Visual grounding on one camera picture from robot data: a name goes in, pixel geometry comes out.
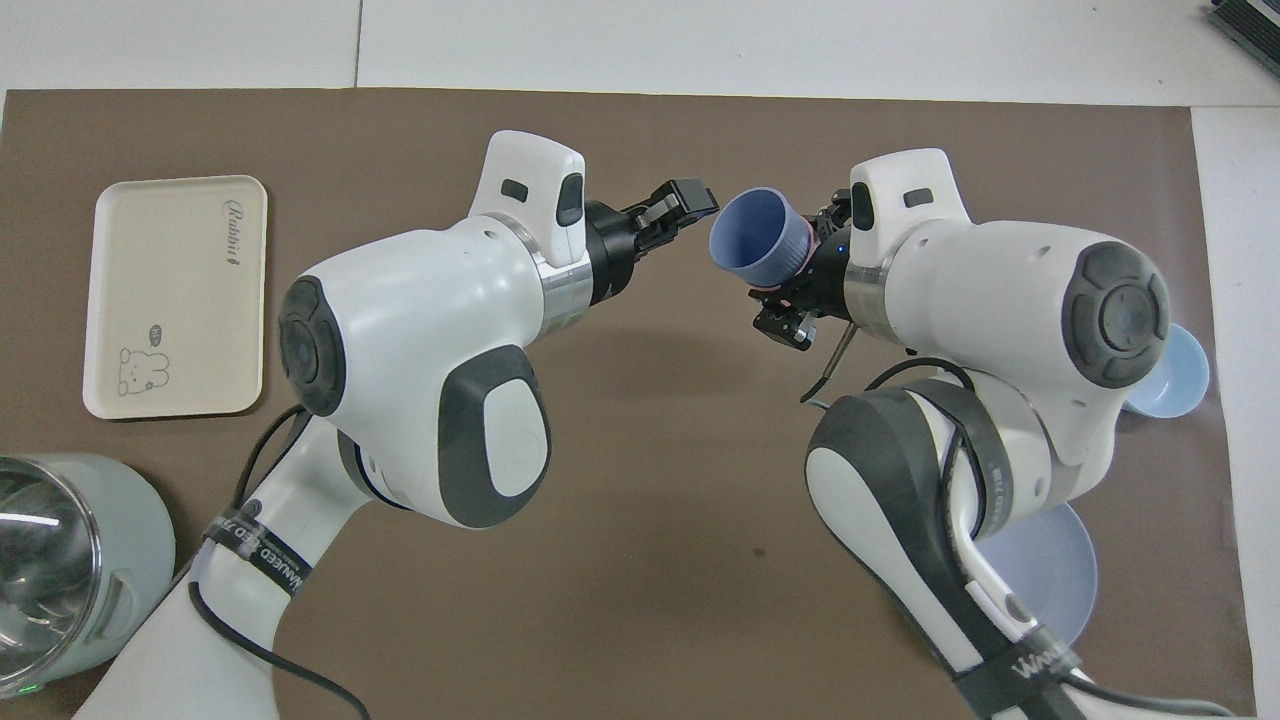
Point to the grey striped device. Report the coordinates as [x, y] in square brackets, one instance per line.
[1250, 20]

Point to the blue ribbed plastic cup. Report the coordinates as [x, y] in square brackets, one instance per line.
[755, 240]

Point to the light blue bowl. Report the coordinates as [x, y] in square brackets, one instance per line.
[1180, 375]

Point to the glass pot lid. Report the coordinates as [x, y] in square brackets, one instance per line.
[40, 570]

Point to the pale blue plate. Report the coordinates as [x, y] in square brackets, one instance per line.
[1060, 570]

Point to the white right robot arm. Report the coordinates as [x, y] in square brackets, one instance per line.
[1000, 290]

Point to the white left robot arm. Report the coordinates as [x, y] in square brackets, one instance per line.
[420, 330]

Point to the pale green cooking pot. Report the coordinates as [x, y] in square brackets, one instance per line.
[140, 560]

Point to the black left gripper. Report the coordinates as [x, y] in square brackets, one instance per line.
[612, 250]

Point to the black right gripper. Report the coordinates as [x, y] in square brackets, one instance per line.
[830, 275]

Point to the brown table mat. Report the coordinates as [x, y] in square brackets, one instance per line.
[650, 600]

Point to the cream rabbit print tray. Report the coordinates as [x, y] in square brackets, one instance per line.
[170, 300]

